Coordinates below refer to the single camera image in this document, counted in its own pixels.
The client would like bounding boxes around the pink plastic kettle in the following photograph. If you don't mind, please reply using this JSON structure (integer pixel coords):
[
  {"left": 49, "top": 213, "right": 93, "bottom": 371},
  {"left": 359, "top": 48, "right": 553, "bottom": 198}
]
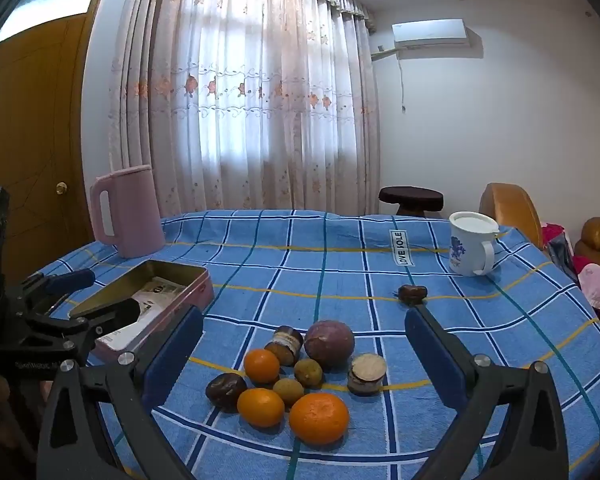
[{"left": 89, "top": 164, "right": 165, "bottom": 259}]

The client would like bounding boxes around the air conditioner pipe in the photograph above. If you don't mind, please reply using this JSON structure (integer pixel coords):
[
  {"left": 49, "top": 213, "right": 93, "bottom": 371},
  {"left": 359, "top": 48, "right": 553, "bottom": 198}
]
[{"left": 371, "top": 45, "right": 406, "bottom": 62}]

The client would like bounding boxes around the brown leather sofa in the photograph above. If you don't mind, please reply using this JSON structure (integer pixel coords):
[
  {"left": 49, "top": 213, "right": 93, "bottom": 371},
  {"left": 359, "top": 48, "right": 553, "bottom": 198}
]
[{"left": 574, "top": 212, "right": 600, "bottom": 271}]

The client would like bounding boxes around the large orange tangerine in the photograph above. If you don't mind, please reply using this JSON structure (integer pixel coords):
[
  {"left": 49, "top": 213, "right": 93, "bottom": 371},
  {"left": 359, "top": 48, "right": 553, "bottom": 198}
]
[{"left": 289, "top": 392, "right": 351, "bottom": 446}]

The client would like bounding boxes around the wooden chair back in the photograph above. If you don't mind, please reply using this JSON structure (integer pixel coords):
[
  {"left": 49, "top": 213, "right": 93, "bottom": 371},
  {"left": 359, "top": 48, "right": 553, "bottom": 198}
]
[{"left": 479, "top": 182, "right": 543, "bottom": 251}]

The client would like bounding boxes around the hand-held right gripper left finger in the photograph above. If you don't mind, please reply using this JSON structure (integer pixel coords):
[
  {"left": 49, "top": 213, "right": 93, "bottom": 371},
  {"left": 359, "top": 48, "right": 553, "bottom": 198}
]
[{"left": 39, "top": 305, "right": 205, "bottom": 480}]

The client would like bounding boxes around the brown longan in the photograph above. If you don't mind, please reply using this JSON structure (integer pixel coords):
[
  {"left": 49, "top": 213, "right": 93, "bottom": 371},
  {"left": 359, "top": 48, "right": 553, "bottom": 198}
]
[
  {"left": 293, "top": 357, "right": 324, "bottom": 388},
  {"left": 272, "top": 377, "right": 305, "bottom": 407}
]

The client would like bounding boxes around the pink metal tin box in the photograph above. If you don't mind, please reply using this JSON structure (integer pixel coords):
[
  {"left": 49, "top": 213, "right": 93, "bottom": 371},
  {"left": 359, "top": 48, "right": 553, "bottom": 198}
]
[{"left": 72, "top": 259, "right": 214, "bottom": 365}]

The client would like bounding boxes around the white mug with blue print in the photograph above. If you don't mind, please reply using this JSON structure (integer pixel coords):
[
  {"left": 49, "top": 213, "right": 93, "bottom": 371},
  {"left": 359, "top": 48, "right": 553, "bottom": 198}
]
[{"left": 448, "top": 211, "right": 501, "bottom": 277}]

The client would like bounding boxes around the sheer floral curtain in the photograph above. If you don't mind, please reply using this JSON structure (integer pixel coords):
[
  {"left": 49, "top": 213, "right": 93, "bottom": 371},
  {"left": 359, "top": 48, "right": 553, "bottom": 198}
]
[{"left": 107, "top": 0, "right": 381, "bottom": 216}]

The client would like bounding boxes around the white printed paper card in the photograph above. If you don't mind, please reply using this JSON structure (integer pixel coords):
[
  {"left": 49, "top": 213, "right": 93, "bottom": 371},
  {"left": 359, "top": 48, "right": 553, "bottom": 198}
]
[{"left": 129, "top": 276, "right": 187, "bottom": 312}]

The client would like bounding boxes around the air conditioner power cable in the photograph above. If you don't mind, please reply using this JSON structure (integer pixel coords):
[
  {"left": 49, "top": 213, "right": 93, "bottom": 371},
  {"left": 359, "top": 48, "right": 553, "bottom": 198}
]
[{"left": 398, "top": 50, "right": 409, "bottom": 114}]

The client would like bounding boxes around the brown cylinder with beige label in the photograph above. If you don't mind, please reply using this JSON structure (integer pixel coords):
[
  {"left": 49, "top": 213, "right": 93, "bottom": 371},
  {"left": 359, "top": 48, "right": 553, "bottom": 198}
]
[
  {"left": 264, "top": 325, "right": 304, "bottom": 366},
  {"left": 347, "top": 353, "right": 387, "bottom": 395}
]

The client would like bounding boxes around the dark brown water chestnut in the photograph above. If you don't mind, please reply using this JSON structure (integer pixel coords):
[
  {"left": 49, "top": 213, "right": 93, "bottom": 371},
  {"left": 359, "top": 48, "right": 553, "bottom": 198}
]
[{"left": 398, "top": 284, "right": 428, "bottom": 306}]

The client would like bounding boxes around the wooden door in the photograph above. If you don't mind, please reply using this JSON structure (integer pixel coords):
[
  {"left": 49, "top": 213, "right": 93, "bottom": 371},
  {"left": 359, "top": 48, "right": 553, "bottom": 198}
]
[{"left": 0, "top": 12, "right": 96, "bottom": 286}]

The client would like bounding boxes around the white air conditioner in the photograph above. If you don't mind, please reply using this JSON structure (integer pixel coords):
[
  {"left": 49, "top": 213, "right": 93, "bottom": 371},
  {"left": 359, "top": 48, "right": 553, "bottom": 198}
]
[{"left": 391, "top": 19, "right": 468, "bottom": 50}]

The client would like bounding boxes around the small orange tangerine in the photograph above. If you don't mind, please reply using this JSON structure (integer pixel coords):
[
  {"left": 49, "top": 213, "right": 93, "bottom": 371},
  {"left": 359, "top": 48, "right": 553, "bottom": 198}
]
[
  {"left": 244, "top": 348, "right": 281, "bottom": 384},
  {"left": 237, "top": 388, "right": 285, "bottom": 428}
]

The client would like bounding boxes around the blue plaid cloth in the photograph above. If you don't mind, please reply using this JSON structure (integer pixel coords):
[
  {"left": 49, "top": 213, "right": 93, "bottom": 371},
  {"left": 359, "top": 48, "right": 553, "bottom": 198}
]
[{"left": 27, "top": 209, "right": 600, "bottom": 480}]

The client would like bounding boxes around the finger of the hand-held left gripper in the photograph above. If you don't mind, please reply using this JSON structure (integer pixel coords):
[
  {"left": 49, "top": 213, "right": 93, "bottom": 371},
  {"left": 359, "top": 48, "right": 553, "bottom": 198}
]
[
  {"left": 27, "top": 299, "right": 142, "bottom": 361},
  {"left": 12, "top": 269, "right": 97, "bottom": 317}
]

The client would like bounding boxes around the dark round stool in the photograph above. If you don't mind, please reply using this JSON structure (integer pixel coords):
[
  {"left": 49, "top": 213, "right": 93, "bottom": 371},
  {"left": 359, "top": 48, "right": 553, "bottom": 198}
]
[{"left": 378, "top": 186, "right": 444, "bottom": 219}]

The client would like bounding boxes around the frosted transom window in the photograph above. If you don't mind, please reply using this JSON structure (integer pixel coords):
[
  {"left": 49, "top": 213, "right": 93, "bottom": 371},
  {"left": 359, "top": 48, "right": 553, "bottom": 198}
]
[{"left": 0, "top": 0, "right": 103, "bottom": 47}]

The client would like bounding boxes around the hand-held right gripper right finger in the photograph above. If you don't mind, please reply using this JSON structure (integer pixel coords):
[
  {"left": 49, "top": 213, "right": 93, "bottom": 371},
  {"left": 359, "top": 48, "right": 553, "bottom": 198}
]
[{"left": 404, "top": 305, "right": 571, "bottom": 480}]

